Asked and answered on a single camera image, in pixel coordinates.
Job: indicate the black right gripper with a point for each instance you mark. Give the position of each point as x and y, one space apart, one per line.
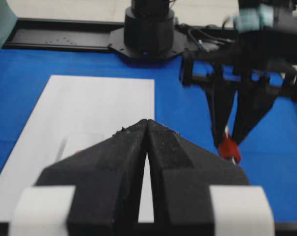
266 41

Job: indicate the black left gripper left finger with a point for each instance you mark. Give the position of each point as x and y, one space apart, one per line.
108 180

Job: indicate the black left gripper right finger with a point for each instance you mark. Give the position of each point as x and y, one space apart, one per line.
181 174

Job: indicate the red handled soldering iron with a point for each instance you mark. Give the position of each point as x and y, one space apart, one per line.
228 149

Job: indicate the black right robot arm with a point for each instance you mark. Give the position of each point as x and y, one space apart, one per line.
149 25

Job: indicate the blue table cloth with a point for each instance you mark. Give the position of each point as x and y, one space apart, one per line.
269 153

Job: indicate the large white base board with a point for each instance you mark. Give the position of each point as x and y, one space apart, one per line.
72 113

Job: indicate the green backdrop curtain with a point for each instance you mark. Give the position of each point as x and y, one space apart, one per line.
8 20

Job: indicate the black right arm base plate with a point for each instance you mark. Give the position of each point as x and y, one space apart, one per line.
131 55

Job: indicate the black aluminium frame rail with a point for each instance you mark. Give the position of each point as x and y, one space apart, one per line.
61 35

